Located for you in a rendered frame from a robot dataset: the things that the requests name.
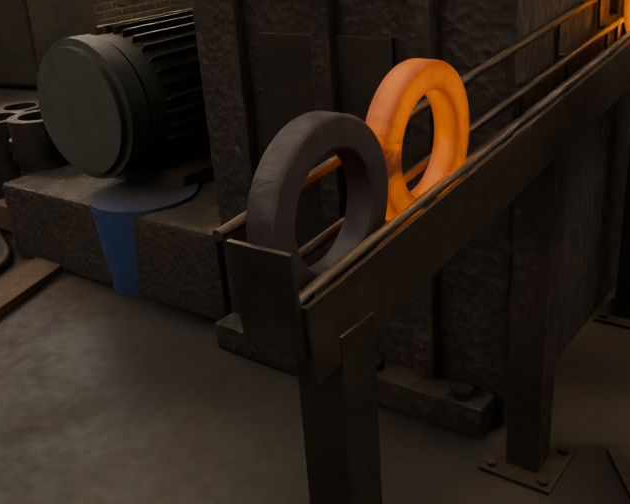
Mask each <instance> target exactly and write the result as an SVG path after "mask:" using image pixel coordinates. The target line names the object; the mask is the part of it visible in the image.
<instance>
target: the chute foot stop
mask: <svg viewBox="0 0 630 504"><path fill-rule="evenodd" d="M226 246H227V251H228V256H229V262H230V267H231V272H232V277H233V282H234V288H235V293H236V298H237V303H238V308H239V314H240V319H241V324H242V329H243V334H244V339H245V340H248V341H251V342H254V343H257V344H260V345H263V346H266V347H269V348H272V349H275V350H278V351H281V352H284V353H287V354H290V355H293V356H296V357H299V358H302V359H306V358H307V357H308V351H307V344H306V338H305V331H304V324H303V317H302V311H301V304H300V297H299V290H298V284H297V277H296V270H295V263H294V257H293V254H292V253H288V252H283V251H279V250H275V249H271V248H267V247H263V246H259V245H255V244H250V243H246V242H242V241H238V240H234V239H228V240H226Z"/></svg>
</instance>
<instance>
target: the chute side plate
mask: <svg viewBox="0 0 630 504"><path fill-rule="evenodd" d="M629 88H630V41H628V42H627V43H626V44H625V45H623V46H622V47H621V48H620V49H618V50H617V51H616V52H615V53H614V54H613V55H611V56H610V57H609V58H607V59H606V60H605V61H604V62H603V63H601V64H600V65H599V66H598V67H596V68H595V69H594V70H593V71H592V72H590V73H589V74H588V75H587V76H585V77H584V78H583V79H582V80H581V81H579V82H578V83H577V84H576V85H574V86H573V87H572V88H571V89H570V90H569V91H567V92H566V93H565V94H563V95H562V96H561V97H560V98H559V99H557V100H556V101H555V102H554V103H552V104H551V105H550V106H549V107H548V108H546V109H545V110H544V111H543V112H541V113H540V114H539V115H538V116H537V117H535V118H534V119H533V120H532V121H530V122H529V123H528V124H527V125H526V126H524V127H523V128H522V129H521V130H519V131H518V132H517V133H516V134H515V135H513V136H512V137H511V138H510V139H509V140H507V141H506V142H505V143H503V144H502V145H501V146H500V147H499V148H497V149H496V150H495V151H494V152H492V153H491V154H490V155H489V156H488V157H486V158H485V159H484V160H483V161H481V162H480V163H479V164H478V165H477V166H475V167H474V168H473V169H472V170H470V171H469V172H468V173H467V174H466V175H464V176H463V177H462V178H461V179H459V180H458V181H457V182H456V183H455V184H453V185H452V186H451V187H450V188H448V189H447V190H446V191H445V192H444V193H442V194H441V195H440V196H439V197H437V198H436V199H435V200H434V201H433V202H432V203H430V204H429V205H428V206H427V207H425V208H424V209H423V210H422V211H420V212H419V213H418V214H417V215H415V216H414V217H413V218H412V219H411V220H409V221H408V222H407V223H406V224H404V225H403V226H402V227H401V228H400V229H398V230H397V231H396V232H395V233H393V234H392V235H391V236H390V237H388V238H387V239H386V240H385V241H384V242H382V243H381V244H380V245H379V246H377V247H376V248H375V249H374V250H373V251H371V252H370V253H369V254H368V255H366V256H365V257H364V258H363V259H362V260H360V261H359V262H358V263H357V264H355V265H354V266H353V267H352V268H351V269H349V270H348V271H347V272H346V273H344V274H343V275H342V276H341V277H340V278H338V279H337V280H336V281H335V282H333V283H332V284H331V285H330V286H329V287H328V288H327V289H325V290H324V291H323V292H322V293H320V294H319V295H318V296H317V297H316V298H314V299H313V300H311V301H310V302H309V303H308V304H307V305H305V306H304V307H303V308H302V310H303V317H304V324H305V331H306V337H307V344H308V351H309V358H310V365H311V371H312V378H313V384H315V385H319V384H320V383H321V382H322V381H323V380H324V379H325V378H326V377H328V376H329V375H330V374H331V373H332V372H333V371H334V370H335V369H336V368H337V367H338V366H339V365H340V364H341V350H340V337H341V336H342V335H343V334H344V333H345V332H347V331H348V330H349V329H351V328H352V327H353V326H354V325H356V324H357V323H358V322H360V321H361V320H362V319H363V318H365V317H366V316H367V315H368V314H370V313H371V312H373V313H374V329H375V331H376V330H377V329H378V328H379V327H380V326H381V325H382V324H383V323H384V322H385V321H386V320H387V319H388V318H389V317H390V316H391V315H392V314H393V313H395V312H396V311H397V310H398V309H399V308H400V307H401V306H402V305H403V304H404V303H405V302H406V301H407V300H408V299H409V298H410V297H411V296H412V295H413V294H414V293H415V292H417V291H418V290H419V289H420V288H421V287H422V286H423V285H424V284H425V283H426V282H427V281H428V280H429V279H430V278H431V277H432V276H433V275H434V274H435V273H436V272H437V271H439V270H440V269H441V268H442V267H443V266H444V265H445V264H446V263H447V262H448V261H449V260H450V259H451V258H452V257H453V256H454V255H455V254H456V253H457V252H458V251H459V250H460V249H462V248H463V247H464V246H465V245H466V244H467V243H468V242H469V241H470V240H471V239H472V238H473V237H474V236H475V235H476V234H477V233H478V232H479V231H480V230H481V229H482V228H484V227H485V226H486V225H487V224H488V223H489V222H490V221H491V220H492V219H493V218H494V217H495V216H496V215H497V214H498V213H499V212H500V211H501V210H502V209H503V208H504V207H506V206H507V205H508V204H509V203H510V202H511V201H512V200H513V199H514V198H515V197H516V196H517V195H518V194H519V193H520V192H521V191H522V190H523V189H524V188H525V187H526V186H528V185H529V184H530V183H531V182H532V181H533V180H534V179H535V178H536V177H537V176H538V175H539V174H540V173H541V172H542V171H543V170H544V169H545V168H546V167H547V166H548V165H549V164H551V163H552V162H553V161H554V146H555V141H556V140H557V139H558V138H560V137H561V136H563V135H564V134H565V133H567V132H568V131H570V140H569V145H570V144H571V143H573V142H574V141H575V140H576V139H577V138H578V137H579V136H580V135H581V134H582V133H583V132H584V131H585V130H586V129H587V128H588V127H589V126H590V125H591V124H592V123H593V122H595V121H596V120H597V119H598V118H599V117H600V116H601V115H602V114H603V113H604V112H605V111H606V110H607V109H608V108H609V107H610V106H611V105H612V104H613V103H614V102H615V101H617V100H618V99H619V98H620V97H621V96H622V95H623V94H624V93H625V92H626V91H627V90H628V89H629Z"/></svg>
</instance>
